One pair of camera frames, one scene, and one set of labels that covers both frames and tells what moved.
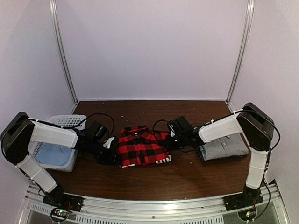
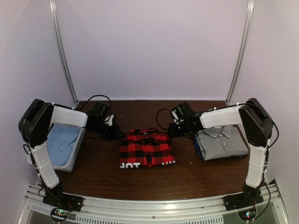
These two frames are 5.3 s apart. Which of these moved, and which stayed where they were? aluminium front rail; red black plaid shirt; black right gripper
Moved: black right gripper
Stayed: red black plaid shirt; aluminium front rail
